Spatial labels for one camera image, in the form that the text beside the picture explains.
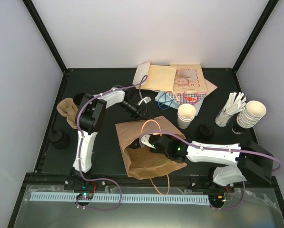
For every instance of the brown paper bag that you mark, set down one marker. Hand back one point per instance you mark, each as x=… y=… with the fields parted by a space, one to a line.
x=141 y=163

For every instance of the jar of white stirrers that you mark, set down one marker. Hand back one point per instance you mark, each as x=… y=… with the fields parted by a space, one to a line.
x=235 y=104

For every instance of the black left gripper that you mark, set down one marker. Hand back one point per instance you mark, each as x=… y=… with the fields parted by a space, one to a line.
x=141 y=112

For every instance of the light blue cable duct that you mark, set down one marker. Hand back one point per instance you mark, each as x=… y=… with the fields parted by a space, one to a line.
x=123 y=198

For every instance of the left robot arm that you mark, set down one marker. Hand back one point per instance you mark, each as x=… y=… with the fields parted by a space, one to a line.
x=90 y=119

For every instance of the yellow padded envelope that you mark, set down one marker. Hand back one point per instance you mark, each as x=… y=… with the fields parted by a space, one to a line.
x=159 y=78

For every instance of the right black frame post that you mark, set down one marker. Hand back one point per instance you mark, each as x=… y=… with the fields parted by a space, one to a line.
x=270 y=6

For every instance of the blue checkered paper bag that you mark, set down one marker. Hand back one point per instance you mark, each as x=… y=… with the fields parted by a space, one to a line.
x=186 y=98

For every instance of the black lid stack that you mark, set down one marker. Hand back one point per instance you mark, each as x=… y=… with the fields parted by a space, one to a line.
x=205 y=132

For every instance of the black frame post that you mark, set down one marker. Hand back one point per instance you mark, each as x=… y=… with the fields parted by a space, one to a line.
x=44 y=32
x=270 y=6

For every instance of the white paper cup stack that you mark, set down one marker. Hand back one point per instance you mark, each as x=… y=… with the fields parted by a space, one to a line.
x=185 y=115

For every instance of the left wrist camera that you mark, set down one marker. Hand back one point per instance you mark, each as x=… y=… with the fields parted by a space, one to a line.
x=145 y=100

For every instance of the single white paper cup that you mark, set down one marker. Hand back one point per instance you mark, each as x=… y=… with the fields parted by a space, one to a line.
x=135 y=144

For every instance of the white lid stack on sleeve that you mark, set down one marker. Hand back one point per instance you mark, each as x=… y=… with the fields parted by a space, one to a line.
x=251 y=114

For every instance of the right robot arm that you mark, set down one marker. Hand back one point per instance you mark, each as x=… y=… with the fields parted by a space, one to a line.
x=245 y=161

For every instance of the brown cardboard cup carrier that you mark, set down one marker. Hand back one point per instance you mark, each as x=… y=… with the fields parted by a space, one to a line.
x=68 y=109

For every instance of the tan flat paper bag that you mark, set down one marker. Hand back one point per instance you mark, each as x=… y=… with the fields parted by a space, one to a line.
x=210 y=87

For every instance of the cakes printed paper bag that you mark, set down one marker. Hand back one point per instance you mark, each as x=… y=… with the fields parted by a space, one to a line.
x=189 y=79

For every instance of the black cup sleeve stack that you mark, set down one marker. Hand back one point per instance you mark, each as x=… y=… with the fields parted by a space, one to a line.
x=77 y=98

